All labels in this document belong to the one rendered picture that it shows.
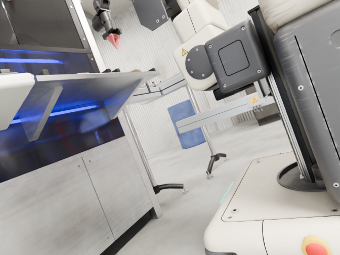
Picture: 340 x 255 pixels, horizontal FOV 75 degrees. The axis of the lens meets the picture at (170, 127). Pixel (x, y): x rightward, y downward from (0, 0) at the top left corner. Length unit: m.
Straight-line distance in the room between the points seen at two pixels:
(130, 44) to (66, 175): 4.57
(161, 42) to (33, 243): 4.65
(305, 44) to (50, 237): 1.14
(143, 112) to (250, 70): 4.79
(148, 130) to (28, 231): 4.39
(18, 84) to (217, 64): 0.46
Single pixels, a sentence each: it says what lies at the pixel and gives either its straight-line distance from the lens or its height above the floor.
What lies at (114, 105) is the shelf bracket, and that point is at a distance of 1.43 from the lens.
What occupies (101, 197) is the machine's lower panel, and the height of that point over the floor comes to 0.34.
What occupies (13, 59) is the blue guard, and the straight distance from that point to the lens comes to 1.34.
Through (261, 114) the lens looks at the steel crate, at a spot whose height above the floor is 0.18.
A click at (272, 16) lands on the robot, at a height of 0.71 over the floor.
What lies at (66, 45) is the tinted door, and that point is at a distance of 1.55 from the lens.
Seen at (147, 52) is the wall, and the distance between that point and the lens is 5.33.
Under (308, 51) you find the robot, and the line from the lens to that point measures 0.51.
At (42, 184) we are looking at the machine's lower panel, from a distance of 1.18.
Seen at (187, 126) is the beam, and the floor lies 0.47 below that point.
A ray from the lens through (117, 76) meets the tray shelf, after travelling 1.05.
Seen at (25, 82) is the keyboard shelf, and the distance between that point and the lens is 0.58.
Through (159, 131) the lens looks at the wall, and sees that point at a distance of 5.23.
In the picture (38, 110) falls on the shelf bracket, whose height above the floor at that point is 0.82.
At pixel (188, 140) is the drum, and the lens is 3.94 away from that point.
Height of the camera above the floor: 0.59
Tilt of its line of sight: 2 degrees down
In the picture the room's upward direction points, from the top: 21 degrees counter-clockwise
